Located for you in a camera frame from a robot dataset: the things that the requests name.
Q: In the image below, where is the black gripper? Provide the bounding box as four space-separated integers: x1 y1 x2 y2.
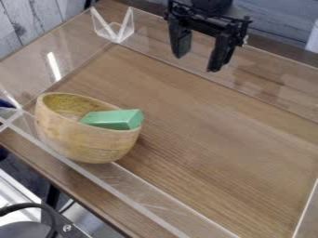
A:
165 0 253 73

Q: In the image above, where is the green block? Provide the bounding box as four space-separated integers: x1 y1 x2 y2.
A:
79 109 145 130

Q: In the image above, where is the brown wooden bowl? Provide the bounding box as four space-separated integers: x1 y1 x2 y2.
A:
35 92 142 164

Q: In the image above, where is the black table leg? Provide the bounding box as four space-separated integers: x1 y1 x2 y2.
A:
46 185 62 209

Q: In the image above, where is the clear acrylic corner bracket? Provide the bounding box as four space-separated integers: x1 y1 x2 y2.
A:
90 7 134 44

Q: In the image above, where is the black metal bracket with screw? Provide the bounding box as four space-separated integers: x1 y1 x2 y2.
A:
41 204 93 238

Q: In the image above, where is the black cable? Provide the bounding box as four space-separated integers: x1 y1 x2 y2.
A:
0 202 61 238

